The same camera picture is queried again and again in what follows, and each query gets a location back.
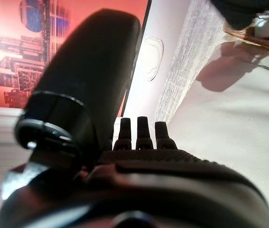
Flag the white textured blanket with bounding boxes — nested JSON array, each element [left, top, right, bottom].
[[167, 40, 269, 228]]

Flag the woven wicker basket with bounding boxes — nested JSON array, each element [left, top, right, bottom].
[[222, 22, 269, 57]]

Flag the black cloth garment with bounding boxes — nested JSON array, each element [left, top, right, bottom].
[[209, 0, 269, 30]]

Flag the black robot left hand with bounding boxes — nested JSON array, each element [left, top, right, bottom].
[[0, 9, 269, 228]]

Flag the red city wall mural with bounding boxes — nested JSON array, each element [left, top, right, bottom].
[[0, 0, 149, 118]]

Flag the grey striped rug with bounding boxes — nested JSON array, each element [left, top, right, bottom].
[[153, 0, 225, 124]]

